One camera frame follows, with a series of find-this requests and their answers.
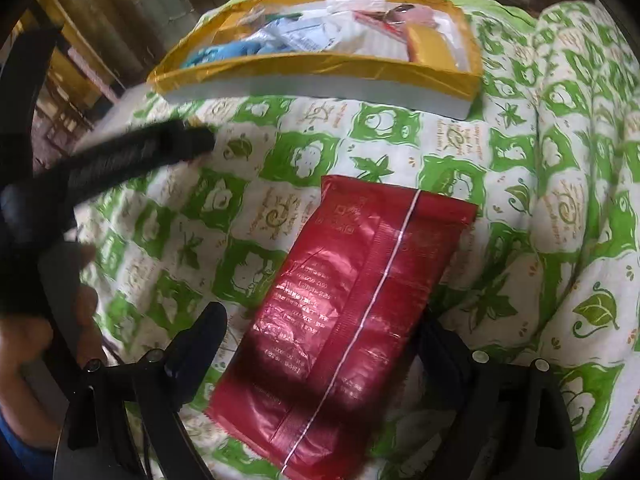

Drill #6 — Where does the yellow block packet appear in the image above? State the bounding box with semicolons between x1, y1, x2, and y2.
405;25;451;66

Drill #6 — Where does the blue plush toy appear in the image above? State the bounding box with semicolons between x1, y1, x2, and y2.
180;42;261;68

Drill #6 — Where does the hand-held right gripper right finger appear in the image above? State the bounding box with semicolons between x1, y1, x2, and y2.
417;320;581;480

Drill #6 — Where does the white blue desiccant packet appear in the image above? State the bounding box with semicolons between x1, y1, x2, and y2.
260;17;341;53

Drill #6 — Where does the green printed blanket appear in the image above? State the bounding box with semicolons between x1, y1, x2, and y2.
70;0;640;480

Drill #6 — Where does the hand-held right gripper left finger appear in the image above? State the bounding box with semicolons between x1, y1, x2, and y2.
52;301;228;480

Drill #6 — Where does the person's left forearm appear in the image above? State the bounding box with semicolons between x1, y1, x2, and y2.
0;410;31;480

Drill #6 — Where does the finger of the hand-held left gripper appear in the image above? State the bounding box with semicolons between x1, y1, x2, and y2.
65;119;215;198

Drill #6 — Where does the person's left hand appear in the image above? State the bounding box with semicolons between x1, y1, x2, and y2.
0;242;108;456

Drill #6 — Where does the gold cardboard box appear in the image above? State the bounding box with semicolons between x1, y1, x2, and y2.
147;0;485;121

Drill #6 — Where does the clear packet with red label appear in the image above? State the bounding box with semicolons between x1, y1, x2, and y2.
352;7;401;28

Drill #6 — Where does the pink soft item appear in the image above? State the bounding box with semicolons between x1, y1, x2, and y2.
395;5;436;28

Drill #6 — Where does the red foil packet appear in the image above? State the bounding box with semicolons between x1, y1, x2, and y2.
204;175;478;480

